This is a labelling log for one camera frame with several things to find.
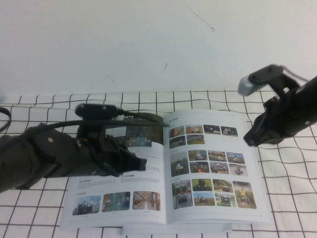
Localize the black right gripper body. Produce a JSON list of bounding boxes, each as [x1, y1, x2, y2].
[[262, 91, 313, 144]]

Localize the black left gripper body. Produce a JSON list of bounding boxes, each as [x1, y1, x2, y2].
[[49, 123, 120, 179]]

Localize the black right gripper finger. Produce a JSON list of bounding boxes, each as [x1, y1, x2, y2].
[[243, 113, 271, 144], [249, 133, 282, 147]]

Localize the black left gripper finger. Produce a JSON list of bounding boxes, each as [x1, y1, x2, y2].
[[108, 158, 146, 178], [115, 140, 148, 166]]

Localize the white product catalogue book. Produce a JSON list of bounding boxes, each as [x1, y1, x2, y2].
[[59, 109, 272, 235]]

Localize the white black-grid tablecloth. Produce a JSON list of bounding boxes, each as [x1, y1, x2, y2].
[[0, 89, 317, 238]]

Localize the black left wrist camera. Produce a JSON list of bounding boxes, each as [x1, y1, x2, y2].
[[75, 103, 125, 121]]

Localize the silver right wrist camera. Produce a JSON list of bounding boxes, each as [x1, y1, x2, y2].
[[237, 64, 301, 100]]

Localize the black strap loop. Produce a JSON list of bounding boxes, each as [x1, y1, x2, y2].
[[0, 106, 12, 132]]

